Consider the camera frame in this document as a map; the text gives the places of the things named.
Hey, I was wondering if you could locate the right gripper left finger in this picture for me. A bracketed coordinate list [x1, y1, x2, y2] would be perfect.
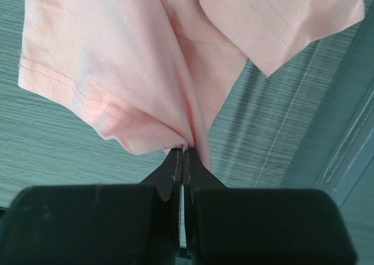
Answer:
[1, 149, 182, 264]

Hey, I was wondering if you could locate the clear plastic bin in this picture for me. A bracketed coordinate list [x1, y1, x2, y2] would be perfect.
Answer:
[280, 15, 373, 202]

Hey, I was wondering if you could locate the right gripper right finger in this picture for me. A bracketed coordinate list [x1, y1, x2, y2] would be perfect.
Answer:
[182, 149, 357, 264]

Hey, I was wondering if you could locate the salmon pink t-shirt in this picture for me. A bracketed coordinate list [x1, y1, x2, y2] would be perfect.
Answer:
[18, 0, 365, 168]

